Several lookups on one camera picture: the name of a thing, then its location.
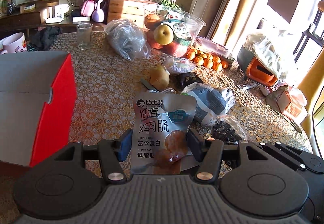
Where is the chicken sausage snack pouch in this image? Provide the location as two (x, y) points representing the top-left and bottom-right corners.
(131, 92), (197, 175)

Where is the grey white paper bag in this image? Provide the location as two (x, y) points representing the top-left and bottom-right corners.
(181, 82), (236, 127)

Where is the white usb cable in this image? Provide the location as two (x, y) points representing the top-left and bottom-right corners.
(147, 87), (177, 95)

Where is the orange grey desktop bin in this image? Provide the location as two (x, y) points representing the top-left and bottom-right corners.
(237, 47), (278, 87)

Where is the dark dried fruit bag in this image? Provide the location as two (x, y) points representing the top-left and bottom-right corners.
(211, 115), (250, 145)

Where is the teal green pen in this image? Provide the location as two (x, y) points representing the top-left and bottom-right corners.
(140, 78), (158, 92)

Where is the black snack packet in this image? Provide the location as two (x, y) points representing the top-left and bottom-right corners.
(175, 72), (203, 89)

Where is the white tube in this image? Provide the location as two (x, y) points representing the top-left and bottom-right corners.
(237, 82), (259, 91)

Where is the yellow pear on table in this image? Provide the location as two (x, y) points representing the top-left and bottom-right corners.
(149, 65), (170, 91)

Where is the mandarin orange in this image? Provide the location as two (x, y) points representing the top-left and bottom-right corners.
(203, 58), (214, 69)
(193, 56), (204, 66)
(213, 56), (221, 63)
(221, 60), (229, 69)
(212, 61), (223, 71)

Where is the clear bag with food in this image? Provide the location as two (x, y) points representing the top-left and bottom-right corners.
(163, 57), (197, 75)

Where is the clear flat plastic box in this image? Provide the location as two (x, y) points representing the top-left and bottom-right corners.
(194, 36), (234, 62)

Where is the red grey cardboard box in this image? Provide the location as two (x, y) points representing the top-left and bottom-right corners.
(1, 50), (76, 167)

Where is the grey plastic bag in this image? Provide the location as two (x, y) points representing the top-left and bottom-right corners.
(104, 19), (151, 61)

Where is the clear plastic fruit bowl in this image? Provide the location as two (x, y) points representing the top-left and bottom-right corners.
(143, 4), (206, 57)

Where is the yellow apple in bowl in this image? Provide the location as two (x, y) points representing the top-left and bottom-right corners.
(153, 24), (174, 46)

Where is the clear drinking glass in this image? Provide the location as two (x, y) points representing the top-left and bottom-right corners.
(76, 23), (93, 48)

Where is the white plastic bin liner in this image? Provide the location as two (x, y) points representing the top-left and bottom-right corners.
(243, 28), (299, 85)

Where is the purple vase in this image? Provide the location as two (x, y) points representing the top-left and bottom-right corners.
(92, 0), (105, 23)

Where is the black cloth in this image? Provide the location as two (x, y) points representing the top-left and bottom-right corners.
(28, 26), (62, 51)

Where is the pink bag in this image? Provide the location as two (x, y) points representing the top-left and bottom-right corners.
(80, 0), (95, 17)

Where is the wooden tv cabinet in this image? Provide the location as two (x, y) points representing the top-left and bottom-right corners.
(1, 0), (156, 33)

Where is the pink mug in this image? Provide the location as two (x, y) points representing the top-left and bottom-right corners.
(1, 32), (27, 55)

